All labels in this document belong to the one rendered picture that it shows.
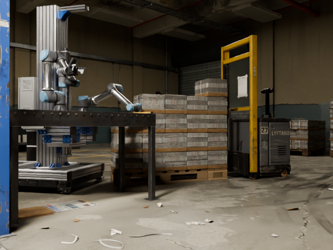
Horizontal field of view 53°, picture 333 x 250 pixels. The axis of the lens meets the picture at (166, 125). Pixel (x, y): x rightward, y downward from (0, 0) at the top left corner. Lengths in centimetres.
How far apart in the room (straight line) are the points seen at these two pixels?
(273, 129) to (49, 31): 302
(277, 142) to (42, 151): 295
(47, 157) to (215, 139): 204
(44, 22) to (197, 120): 211
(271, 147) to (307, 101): 567
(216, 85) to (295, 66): 631
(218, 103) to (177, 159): 91
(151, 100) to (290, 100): 696
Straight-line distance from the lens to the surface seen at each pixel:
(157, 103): 403
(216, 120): 437
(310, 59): 1035
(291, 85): 1051
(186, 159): 417
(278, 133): 475
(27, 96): 408
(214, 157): 437
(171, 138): 408
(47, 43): 409
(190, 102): 420
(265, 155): 462
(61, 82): 344
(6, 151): 233
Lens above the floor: 68
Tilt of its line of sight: level
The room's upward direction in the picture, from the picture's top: straight up
